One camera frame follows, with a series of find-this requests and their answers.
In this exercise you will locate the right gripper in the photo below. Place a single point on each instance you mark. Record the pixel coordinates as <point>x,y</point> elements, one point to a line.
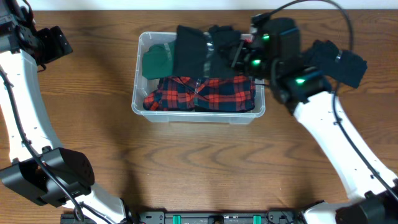
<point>239,61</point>

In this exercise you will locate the red navy plaid shirt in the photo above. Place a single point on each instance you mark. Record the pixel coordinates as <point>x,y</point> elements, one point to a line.
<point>231,95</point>

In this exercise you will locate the black garment with tape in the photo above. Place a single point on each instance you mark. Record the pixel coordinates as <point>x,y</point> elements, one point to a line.
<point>207,54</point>

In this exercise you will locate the dark green garment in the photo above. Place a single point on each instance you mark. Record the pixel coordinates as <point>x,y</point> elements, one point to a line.
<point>158,61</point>

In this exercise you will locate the navy garment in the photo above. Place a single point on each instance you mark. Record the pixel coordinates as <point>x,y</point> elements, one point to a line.
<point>342,65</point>

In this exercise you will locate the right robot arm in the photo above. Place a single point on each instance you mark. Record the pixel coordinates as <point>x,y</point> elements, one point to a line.
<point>273,54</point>

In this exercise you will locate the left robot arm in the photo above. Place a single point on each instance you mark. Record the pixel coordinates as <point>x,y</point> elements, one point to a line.
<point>41,169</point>

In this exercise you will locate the clear plastic storage bin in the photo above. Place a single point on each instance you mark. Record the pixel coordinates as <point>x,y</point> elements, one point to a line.
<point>143,87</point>

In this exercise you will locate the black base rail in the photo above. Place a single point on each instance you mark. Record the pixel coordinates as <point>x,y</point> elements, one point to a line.
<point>271,217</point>

